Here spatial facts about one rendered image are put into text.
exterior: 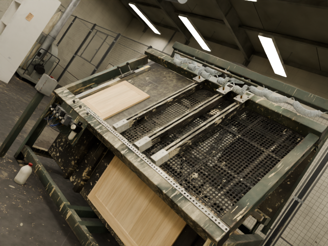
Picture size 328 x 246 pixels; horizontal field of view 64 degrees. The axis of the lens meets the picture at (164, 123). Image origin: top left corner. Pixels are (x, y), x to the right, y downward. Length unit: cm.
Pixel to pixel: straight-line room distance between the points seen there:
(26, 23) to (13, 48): 57
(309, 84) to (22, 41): 655
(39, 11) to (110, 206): 483
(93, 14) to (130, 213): 1015
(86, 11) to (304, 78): 820
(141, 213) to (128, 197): 18
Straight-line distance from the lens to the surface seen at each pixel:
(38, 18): 639
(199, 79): 275
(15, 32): 632
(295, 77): 752
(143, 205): 215
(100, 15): 1185
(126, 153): 203
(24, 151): 309
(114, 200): 234
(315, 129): 236
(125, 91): 280
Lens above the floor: 121
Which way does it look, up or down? level
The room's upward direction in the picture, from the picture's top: 34 degrees clockwise
